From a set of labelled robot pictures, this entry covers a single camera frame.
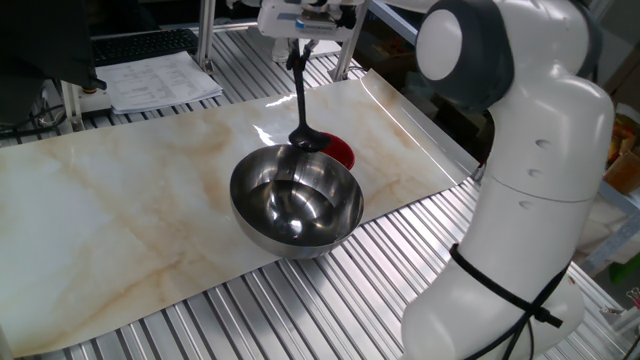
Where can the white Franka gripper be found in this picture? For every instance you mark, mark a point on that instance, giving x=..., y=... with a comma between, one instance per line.
x=280, y=22

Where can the black ladle with red end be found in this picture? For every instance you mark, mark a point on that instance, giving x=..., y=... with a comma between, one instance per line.
x=306, y=137

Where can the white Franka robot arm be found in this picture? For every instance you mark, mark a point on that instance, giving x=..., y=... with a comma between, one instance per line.
x=525, y=150

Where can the red plastic bowl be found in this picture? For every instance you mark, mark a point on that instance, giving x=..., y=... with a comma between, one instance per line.
x=342, y=150

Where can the stainless steel bowl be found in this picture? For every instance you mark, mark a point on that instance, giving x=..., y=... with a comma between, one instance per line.
x=260, y=175

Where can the stack of printed papers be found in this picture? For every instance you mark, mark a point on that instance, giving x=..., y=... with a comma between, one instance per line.
x=155, y=82

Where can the black keyboard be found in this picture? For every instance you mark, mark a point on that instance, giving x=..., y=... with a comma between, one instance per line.
x=145, y=45

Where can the marble pattern table mat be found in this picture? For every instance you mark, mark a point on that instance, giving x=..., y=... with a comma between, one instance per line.
x=100, y=210

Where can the brown cardboard box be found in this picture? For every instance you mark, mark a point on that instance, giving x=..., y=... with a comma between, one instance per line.
x=625, y=172

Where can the green bin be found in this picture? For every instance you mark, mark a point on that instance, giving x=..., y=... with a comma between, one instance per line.
x=625, y=267

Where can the silver wrist camera blue cap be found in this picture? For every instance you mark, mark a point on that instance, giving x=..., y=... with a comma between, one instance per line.
x=317, y=22

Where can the aluminium frame post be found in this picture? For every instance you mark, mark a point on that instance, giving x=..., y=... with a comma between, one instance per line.
x=345, y=60
x=72, y=107
x=206, y=35

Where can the grey metal shelf frame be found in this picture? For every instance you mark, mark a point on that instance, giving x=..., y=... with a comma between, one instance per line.
x=612, y=200

